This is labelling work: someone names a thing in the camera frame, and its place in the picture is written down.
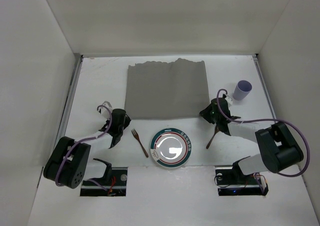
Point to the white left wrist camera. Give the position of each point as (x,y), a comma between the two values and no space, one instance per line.
(105,109)

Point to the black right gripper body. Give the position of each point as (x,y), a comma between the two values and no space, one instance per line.
(222,126)

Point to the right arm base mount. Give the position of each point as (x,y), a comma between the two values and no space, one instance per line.
(229,183)

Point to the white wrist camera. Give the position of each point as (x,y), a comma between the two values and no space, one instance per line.
(105,109)
(228,99)

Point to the grey cloth napkin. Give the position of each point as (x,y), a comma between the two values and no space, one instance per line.
(161,90)

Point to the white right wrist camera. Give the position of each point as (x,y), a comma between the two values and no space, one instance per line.
(228,99)

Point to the brown wooden spoon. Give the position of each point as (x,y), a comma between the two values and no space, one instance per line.
(210,142)

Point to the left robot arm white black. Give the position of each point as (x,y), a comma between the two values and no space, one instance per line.
(75,160)

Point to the white plate green red rim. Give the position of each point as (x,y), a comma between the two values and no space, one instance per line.
(170,148)

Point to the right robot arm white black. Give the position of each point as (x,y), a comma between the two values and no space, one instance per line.
(278,148)

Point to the left aluminium table rail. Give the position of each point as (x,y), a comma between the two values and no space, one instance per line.
(68,100)

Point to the aluminium table rail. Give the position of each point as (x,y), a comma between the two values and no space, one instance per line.
(68,100)
(262,80)

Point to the brown wooden fork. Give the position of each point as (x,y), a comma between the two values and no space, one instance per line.
(136,136)

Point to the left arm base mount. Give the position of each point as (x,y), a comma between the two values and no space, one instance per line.
(115,187)

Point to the right aluminium table rail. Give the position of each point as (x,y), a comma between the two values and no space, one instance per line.
(262,80)

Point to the lilac plastic cup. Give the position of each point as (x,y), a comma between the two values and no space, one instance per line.
(242,89)

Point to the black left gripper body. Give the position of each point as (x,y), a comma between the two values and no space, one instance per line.
(117,136)

